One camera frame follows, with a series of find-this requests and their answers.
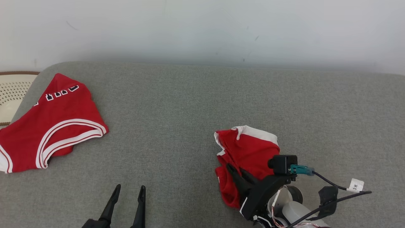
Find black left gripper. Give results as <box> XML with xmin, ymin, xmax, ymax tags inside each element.
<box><xmin>82</xmin><ymin>184</ymin><xmax>146</xmax><ymax>228</ymax></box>

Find black cable strap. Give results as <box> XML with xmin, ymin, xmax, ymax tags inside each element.
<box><xmin>308</xmin><ymin>186</ymin><xmax>339</xmax><ymax>221</ymax></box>

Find thin black camera cable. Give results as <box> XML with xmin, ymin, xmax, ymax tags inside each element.
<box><xmin>312</xmin><ymin>171</ymin><xmax>350</xmax><ymax>191</ymax></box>

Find teal right camera connector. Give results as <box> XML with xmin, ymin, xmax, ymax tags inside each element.
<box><xmin>290</xmin><ymin>165</ymin><xmax>314</xmax><ymax>176</ymax></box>

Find cream perforated laundry basket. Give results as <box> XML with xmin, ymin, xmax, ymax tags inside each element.
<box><xmin>0</xmin><ymin>71</ymin><xmax>40</xmax><ymax>126</ymax></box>

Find red basketball shorts white hem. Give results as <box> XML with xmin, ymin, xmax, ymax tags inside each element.
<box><xmin>214</xmin><ymin>125</ymin><xmax>280</xmax><ymax>209</ymax></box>

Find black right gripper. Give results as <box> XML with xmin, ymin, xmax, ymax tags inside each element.
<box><xmin>227</xmin><ymin>163</ymin><xmax>296</xmax><ymax>220</ymax></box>

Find red basketball jersey white sleeves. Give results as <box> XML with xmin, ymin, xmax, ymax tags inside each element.
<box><xmin>0</xmin><ymin>73</ymin><xmax>109</xmax><ymax>174</ymax></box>

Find white cable tag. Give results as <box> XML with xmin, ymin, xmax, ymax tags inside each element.
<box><xmin>346</xmin><ymin>179</ymin><xmax>365</xmax><ymax>193</ymax></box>

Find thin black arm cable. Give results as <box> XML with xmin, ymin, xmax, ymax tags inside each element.
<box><xmin>285</xmin><ymin>190</ymin><xmax>372</xmax><ymax>228</ymax></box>

